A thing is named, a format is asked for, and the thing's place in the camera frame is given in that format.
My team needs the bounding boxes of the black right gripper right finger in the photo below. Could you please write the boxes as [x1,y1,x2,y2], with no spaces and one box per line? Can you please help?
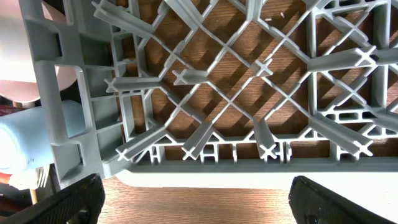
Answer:
[288,175,391,224]

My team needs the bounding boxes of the light blue plastic cup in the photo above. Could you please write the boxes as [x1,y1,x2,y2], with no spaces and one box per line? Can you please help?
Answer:
[1,100,85,174]

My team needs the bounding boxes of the pink plastic bowl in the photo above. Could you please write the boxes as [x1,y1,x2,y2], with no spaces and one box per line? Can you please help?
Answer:
[0,0,78,103]

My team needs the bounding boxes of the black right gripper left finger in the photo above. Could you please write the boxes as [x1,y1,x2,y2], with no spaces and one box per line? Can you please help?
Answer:
[2,174,105,224]

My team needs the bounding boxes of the white plastic fork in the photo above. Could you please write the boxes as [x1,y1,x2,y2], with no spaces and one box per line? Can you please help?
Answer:
[9,165,50,190]

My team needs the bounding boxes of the wooden chopstick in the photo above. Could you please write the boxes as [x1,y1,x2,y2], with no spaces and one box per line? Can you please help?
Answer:
[29,189,38,205]

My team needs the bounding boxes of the orange carrot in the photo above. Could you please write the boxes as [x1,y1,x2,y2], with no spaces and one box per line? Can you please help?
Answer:
[0,173,11,184]

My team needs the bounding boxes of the round black tray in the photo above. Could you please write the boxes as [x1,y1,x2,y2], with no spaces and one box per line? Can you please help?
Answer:
[1,165,60,222]

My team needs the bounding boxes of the grey plastic dishwasher rack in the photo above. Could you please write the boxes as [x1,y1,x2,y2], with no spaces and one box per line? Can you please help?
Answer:
[20,1,397,188]

